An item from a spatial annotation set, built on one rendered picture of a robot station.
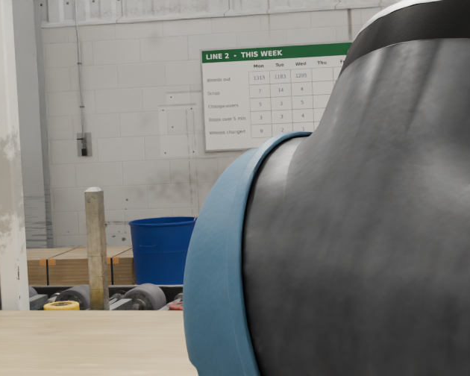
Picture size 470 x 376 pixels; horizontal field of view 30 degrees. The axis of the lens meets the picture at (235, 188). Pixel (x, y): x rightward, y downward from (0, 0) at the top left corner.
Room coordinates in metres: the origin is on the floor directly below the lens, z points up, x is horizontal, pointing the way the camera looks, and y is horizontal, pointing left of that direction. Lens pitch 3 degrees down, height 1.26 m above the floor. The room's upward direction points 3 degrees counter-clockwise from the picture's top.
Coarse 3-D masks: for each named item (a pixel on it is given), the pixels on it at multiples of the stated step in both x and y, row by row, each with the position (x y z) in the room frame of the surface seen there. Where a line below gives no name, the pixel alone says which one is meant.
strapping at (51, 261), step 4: (64, 252) 7.24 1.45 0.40; (40, 260) 6.86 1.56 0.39; (44, 260) 6.85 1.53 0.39; (48, 260) 6.85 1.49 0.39; (52, 260) 6.84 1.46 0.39; (108, 260) 6.77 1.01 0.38; (112, 260) 6.77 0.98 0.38; (116, 260) 6.76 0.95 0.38; (40, 264) 6.86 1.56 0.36; (44, 264) 6.85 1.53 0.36; (48, 264) 6.85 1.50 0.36; (52, 264) 6.84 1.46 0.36; (112, 264) 6.77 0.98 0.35; (112, 268) 6.77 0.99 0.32; (112, 272) 6.77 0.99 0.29; (112, 276) 6.77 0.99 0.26; (112, 280) 6.77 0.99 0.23; (48, 284) 6.85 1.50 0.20; (112, 284) 6.77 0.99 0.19
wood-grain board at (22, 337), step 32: (0, 320) 1.85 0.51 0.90; (32, 320) 1.83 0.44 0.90; (64, 320) 1.82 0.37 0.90; (96, 320) 1.80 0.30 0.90; (128, 320) 1.79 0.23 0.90; (160, 320) 1.77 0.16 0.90; (0, 352) 1.55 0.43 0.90; (32, 352) 1.54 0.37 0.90; (64, 352) 1.53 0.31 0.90; (96, 352) 1.52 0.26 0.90; (128, 352) 1.51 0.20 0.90; (160, 352) 1.50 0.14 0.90
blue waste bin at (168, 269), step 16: (128, 224) 6.47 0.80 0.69; (144, 224) 6.28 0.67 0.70; (160, 224) 6.25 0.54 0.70; (176, 224) 6.27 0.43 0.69; (192, 224) 6.36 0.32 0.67; (144, 240) 6.30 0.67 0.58; (160, 240) 6.26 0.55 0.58; (176, 240) 6.28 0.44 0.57; (144, 256) 6.32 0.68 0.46; (160, 256) 6.27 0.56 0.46; (176, 256) 6.29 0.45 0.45; (144, 272) 6.34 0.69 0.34; (160, 272) 6.28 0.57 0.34; (176, 272) 6.29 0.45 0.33
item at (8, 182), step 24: (0, 0) 1.99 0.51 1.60; (0, 24) 1.99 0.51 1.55; (0, 48) 1.99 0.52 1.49; (0, 72) 1.99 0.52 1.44; (0, 96) 1.99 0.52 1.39; (0, 120) 1.99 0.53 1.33; (0, 144) 1.99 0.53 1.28; (0, 168) 1.99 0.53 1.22; (0, 192) 1.99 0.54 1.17; (0, 216) 1.99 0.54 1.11; (24, 216) 2.03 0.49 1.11; (0, 240) 2.00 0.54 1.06; (24, 240) 2.02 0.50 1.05; (0, 264) 2.00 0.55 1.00; (24, 264) 2.02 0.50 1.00; (24, 288) 2.01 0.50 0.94
